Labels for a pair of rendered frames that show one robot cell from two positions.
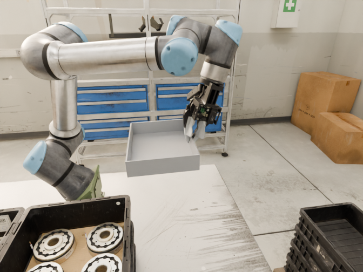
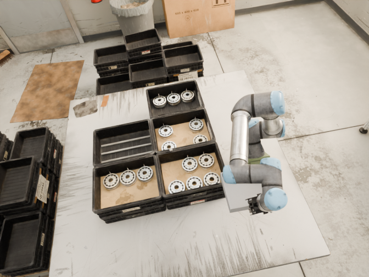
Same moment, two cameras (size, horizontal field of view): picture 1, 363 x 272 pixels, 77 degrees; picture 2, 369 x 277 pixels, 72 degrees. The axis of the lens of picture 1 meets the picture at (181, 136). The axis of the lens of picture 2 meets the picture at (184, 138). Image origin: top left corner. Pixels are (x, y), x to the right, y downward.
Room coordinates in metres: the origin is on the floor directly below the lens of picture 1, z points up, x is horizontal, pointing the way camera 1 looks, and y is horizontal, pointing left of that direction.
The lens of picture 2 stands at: (0.41, -0.47, 2.29)
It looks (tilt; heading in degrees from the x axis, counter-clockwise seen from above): 55 degrees down; 96
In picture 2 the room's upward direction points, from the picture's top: 8 degrees counter-clockwise
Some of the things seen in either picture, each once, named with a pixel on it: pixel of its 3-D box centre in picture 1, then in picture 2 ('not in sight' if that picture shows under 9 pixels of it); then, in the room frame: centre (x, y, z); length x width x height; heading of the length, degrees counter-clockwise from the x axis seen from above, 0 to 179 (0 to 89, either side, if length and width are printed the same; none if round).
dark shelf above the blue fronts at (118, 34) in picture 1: (173, 35); not in sight; (2.54, 0.09, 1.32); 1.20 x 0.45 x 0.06; 99
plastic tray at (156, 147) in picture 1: (160, 143); (251, 187); (0.66, 0.07, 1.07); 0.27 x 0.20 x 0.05; 8
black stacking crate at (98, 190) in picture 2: not in sight; (128, 186); (-0.04, 0.20, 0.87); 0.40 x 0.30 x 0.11; 11
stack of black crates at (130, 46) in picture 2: not in sight; (145, 55); (-0.17, 2.14, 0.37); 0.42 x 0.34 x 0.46; 9
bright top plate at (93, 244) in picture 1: (105, 236); (211, 179); (0.47, 0.22, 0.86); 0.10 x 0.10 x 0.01
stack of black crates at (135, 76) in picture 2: not in sight; (150, 81); (-0.11, 1.74, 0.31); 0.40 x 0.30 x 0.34; 9
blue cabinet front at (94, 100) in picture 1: (113, 113); not in sight; (2.21, 0.69, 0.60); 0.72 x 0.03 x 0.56; 99
